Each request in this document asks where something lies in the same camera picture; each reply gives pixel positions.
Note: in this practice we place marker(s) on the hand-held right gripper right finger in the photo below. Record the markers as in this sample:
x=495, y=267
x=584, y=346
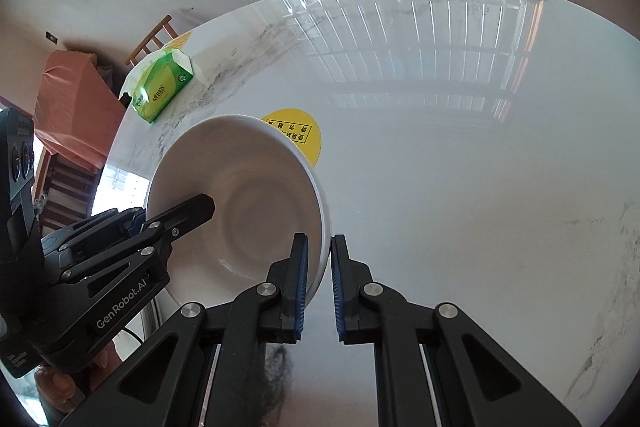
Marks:
x=340, y=287

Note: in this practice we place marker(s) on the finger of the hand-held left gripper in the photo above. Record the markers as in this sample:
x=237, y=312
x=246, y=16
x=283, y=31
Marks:
x=115, y=219
x=190, y=209

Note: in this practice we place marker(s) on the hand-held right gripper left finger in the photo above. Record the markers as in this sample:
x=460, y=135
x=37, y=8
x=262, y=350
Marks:
x=300, y=287

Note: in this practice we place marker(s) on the white pink ribbed bowl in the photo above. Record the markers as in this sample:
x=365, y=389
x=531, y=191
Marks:
x=240, y=187

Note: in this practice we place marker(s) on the person's left hand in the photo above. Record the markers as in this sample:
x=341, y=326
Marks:
x=57, y=389

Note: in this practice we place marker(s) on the dark wooden bench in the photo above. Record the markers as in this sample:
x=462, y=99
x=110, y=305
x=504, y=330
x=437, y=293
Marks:
x=65, y=187

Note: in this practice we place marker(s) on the orange cloth cover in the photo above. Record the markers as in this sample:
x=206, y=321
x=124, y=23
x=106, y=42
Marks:
x=70, y=107

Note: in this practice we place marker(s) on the green tissue pack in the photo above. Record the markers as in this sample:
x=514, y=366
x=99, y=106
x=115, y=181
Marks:
x=160, y=92

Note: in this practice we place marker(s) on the round yellow table sticker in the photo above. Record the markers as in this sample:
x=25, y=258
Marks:
x=300, y=127

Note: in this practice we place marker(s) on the light wooden chair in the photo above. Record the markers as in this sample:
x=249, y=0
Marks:
x=150, y=38

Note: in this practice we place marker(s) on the black wall sign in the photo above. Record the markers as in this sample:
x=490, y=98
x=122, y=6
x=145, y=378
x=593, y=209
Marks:
x=51, y=37

